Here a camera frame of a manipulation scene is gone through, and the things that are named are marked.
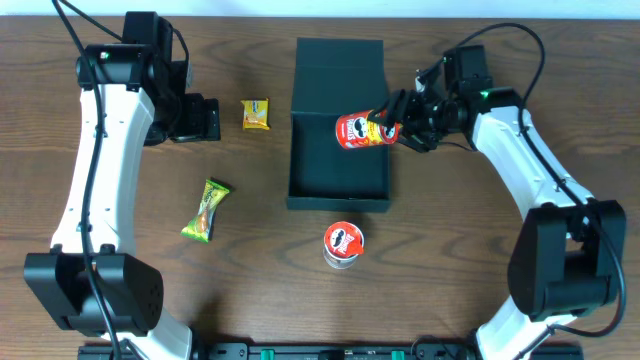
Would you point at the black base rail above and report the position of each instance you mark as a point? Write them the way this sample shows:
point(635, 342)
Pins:
point(422, 351)

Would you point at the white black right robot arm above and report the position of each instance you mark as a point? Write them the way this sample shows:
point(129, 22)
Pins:
point(566, 262)

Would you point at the red Pringles can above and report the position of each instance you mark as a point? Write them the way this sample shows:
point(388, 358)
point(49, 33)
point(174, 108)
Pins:
point(356, 131)

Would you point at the orange cracker packet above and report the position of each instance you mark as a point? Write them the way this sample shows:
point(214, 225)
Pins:
point(255, 114)

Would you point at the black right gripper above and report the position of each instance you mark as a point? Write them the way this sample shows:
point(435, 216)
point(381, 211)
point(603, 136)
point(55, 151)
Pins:
point(412, 120)

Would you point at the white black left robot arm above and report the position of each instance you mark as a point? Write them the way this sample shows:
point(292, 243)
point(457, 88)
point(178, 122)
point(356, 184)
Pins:
point(134, 94)

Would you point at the brown Pringles can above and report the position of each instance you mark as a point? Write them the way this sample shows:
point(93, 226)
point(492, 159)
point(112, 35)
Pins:
point(343, 243)

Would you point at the green pandan snack packet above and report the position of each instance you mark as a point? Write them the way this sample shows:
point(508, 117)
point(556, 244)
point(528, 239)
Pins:
point(200, 228)

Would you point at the black open gift box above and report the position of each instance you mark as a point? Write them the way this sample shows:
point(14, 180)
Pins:
point(336, 81)

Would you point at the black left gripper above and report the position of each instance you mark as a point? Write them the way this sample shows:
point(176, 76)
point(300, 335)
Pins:
point(201, 118)

